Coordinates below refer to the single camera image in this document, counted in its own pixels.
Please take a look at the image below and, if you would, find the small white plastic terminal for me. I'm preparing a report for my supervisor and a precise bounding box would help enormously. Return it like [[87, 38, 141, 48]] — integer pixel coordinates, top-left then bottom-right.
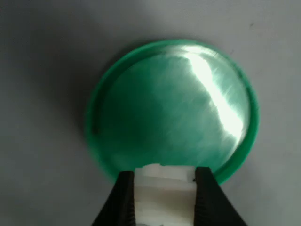
[[134, 163, 197, 226]]

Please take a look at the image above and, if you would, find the round green lid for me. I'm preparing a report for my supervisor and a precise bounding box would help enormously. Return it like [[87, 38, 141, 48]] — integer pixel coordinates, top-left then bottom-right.
[[85, 39, 261, 186]]

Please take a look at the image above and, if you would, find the dark grey mat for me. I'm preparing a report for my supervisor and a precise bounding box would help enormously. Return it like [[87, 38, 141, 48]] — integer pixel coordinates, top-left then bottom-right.
[[0, 0, 301, 226]]

